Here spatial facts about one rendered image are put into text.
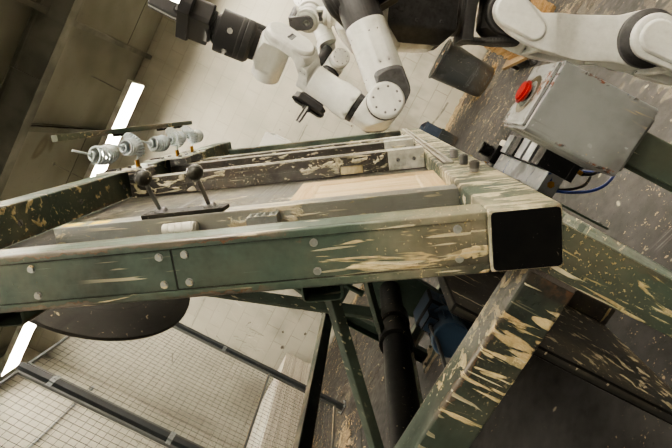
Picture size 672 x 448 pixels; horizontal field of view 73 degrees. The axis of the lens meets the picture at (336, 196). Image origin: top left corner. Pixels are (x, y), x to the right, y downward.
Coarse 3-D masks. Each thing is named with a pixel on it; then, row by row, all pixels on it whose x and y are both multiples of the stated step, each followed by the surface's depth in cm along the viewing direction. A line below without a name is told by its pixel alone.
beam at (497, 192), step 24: (432, 144) 182; (432, 168) 141; (456, 168) 119; (480, 168) 114; (480, 192) 88; (504, 192) 86; (528, 192) 83; (504, 216) 74; (528, 216) 74; (552, 216) 74; (504, 240) 75; (528, 240) 75; (552, 240) 75; (504, 264) 76; (528, 264) 76; (552, 264) 75
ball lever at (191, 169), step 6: (192, 168) 98; (198, 168) 99; (186, 174) 99; (192, 174) 98; (198, 174) 99; (192, 180) 100; (198, 180) 101; (204, 192) 103; (204, 198) 104; (204, 204) 106; (210, 204) 106
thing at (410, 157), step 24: (144, 168) 164; (216, 168) 168; (240, 168) 163; (264, 168) 163; (288, 168) 162; (312, 168) 161; (336, 168) 161; (384, 168) 160; (408, 168) 159; (144, 192) 168; (168, 192) 167
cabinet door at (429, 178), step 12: (336, 180) 142; (348, 180) 139; (360, 180) 137; (372, 180) 136; (384, 180) 133; (396, 180) 131; (408, 180) 129; (420, 180) 125; (432, 180) 123; (300, 192) 129; (312, 192) 126; (324, 192) 126; (336, 192) 124; (348, 192) 122; (360, 192) 120; (372, 192) 116
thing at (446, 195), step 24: (384, 192) 104; (408, 192) 101; (432, 192) 100; (456, 192) 99; (192, 216) 105; (216, 216) 104; (240, 216) 104; (288, 216) 103; (312, 216) 103; (336, 216) 102; (72, 240) 108
